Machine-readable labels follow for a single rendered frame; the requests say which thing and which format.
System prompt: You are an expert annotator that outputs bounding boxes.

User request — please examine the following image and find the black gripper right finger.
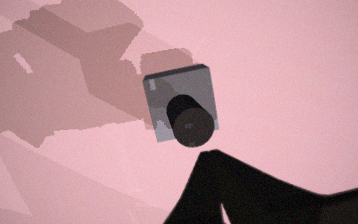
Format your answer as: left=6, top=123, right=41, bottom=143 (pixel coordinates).
left=209, top=149, right=358, bottom=224

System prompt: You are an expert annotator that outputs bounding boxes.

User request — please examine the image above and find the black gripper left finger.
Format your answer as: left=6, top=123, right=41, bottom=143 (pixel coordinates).
left=163, top=151, right=225, bottom=224

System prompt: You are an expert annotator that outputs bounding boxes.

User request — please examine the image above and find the black cylinder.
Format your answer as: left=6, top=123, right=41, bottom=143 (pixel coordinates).
left=167, top=94, right=215, bottom=148

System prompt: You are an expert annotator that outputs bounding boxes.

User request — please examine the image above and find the grey rectangular block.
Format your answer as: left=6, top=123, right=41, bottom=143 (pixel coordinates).
left=142, top=64, right=220, bottom=143

